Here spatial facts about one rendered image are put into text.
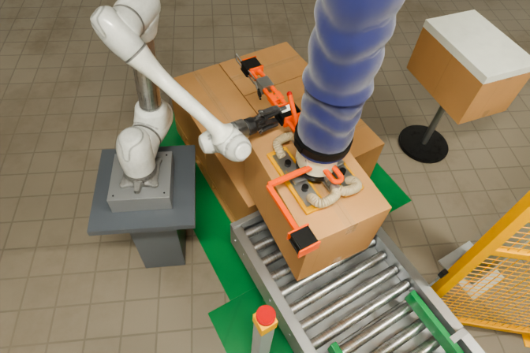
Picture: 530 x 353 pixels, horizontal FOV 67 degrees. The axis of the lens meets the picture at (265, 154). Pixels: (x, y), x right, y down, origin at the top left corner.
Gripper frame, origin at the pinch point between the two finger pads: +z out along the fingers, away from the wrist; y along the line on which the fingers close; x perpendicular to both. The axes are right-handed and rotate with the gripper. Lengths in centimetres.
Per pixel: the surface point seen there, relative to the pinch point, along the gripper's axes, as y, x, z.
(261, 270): 61, 38, -32
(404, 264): 61, 70, 33
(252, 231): 65, 15, -24
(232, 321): 120, 37, -49
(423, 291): 61, 85, 31
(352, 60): -57, 37, -6
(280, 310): 61, 59, -33
